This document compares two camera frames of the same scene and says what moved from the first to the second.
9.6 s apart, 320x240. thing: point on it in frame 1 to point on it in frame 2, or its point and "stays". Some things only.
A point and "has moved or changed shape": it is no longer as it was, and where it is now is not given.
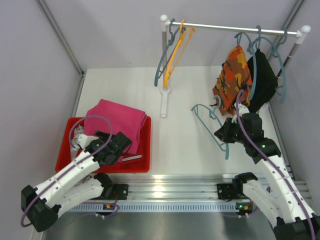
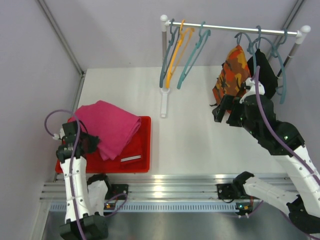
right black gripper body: x=233 y=132 to x=237 y=117
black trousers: x=266 y=79 stays
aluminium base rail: x=190 y=187 stays
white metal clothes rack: x=165 y=23 stays
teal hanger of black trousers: x=259 y=34 stays
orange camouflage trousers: x=234 y=77 stays
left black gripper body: x=104 y=136 to x=82 y=136
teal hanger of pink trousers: x=213 y=115 to x=199 y=47
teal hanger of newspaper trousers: x=171 y=38 has moved or changed shape
